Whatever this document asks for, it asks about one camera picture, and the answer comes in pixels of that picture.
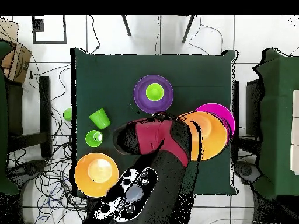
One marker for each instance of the black square floor frame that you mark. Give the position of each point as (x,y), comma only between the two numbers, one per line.
(49,42)

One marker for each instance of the brown cardboard box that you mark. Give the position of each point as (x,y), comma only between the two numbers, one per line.
(18,63)

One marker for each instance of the dark green table cloth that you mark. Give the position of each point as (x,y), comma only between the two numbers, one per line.
(105,70)

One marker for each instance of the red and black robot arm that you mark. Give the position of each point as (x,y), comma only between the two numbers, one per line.
(151,140)

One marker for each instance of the black stand bar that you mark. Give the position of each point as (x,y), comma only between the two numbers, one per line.
(45,105)
(236,93)

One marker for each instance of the large orange plastic bowl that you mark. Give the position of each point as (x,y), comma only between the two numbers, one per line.
(97,184)
(212,140)

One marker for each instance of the grey round stand base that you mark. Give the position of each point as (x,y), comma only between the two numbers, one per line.
(245,171)

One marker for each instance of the small green plastic bowl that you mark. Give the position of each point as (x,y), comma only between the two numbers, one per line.
(68,115)

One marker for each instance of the large pink plastic bowl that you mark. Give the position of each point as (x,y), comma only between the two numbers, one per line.
(222,112)

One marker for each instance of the purple plastic bowl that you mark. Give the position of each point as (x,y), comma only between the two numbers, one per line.
(141,102)

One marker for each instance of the green side table cloth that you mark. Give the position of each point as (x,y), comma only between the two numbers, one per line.
(2,140)
(278,116)

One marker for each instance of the green plastic cup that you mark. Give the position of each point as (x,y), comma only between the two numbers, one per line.
(100,119)
(91,140)
(154,92)

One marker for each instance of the black tripod leg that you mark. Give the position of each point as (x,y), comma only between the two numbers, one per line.
(188,29)
(126,26)

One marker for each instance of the black equipment box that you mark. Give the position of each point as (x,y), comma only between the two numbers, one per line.
(253,105)

